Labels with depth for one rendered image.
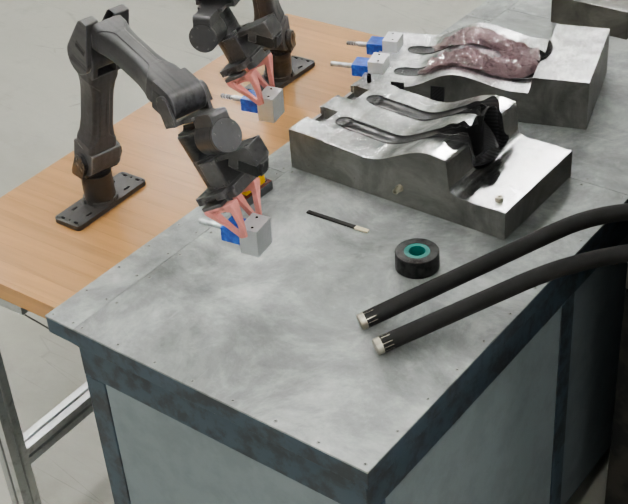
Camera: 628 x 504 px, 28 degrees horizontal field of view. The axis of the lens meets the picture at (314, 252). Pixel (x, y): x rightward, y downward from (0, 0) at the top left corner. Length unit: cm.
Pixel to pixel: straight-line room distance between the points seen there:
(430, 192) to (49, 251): 73
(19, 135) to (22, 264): 215
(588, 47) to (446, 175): 58
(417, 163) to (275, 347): 48
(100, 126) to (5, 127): 224
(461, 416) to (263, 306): 39
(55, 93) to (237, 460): 284
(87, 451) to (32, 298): 91
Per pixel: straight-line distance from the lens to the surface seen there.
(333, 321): 216
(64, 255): 242
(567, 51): 277
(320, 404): 200
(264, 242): 216
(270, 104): 252
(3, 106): 476
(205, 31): 242
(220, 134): 203
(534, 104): 269
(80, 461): 315
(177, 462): 228
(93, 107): 235
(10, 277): 240
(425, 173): 237
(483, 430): 227
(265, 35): 245
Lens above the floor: 214
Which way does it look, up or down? 35 degrees down
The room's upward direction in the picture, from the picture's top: 5 degrees counter-clockwise
